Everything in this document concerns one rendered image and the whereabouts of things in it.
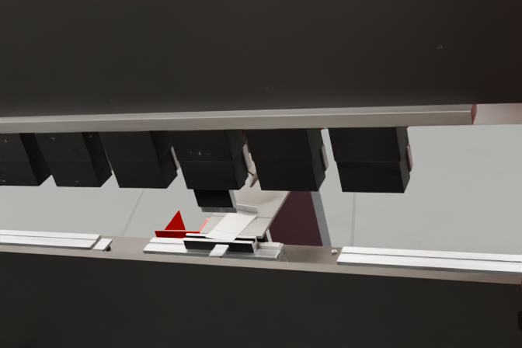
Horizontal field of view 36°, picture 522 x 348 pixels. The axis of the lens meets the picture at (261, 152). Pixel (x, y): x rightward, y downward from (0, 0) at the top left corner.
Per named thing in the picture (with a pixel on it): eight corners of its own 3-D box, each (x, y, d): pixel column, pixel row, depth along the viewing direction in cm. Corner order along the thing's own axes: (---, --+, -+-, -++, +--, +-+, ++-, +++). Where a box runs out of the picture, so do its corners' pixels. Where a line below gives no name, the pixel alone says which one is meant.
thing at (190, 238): (258, 245, 206) (255, 236, 205) (254, 252, 204) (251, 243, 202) (190, 241, 215) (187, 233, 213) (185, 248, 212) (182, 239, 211)
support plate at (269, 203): (296, 182, 225) (295, 179, 225) (262, 238, 205) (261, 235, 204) (238, 182, 233) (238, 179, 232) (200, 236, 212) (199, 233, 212)
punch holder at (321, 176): (330, 172, 189) (317, 109, 182) (319, 192, 183) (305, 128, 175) (272, 171, 196) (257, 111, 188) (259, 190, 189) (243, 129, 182)
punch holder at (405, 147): (414, 172, 181) (404, 107, 173) (405, 193, 174) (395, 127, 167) (350, 172, 187) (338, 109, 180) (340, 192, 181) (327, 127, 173)
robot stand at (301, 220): (302, 313, 330) (261, 150, 294) (346, 309, 326) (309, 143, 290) (298, 343, 314) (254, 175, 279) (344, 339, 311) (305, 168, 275)
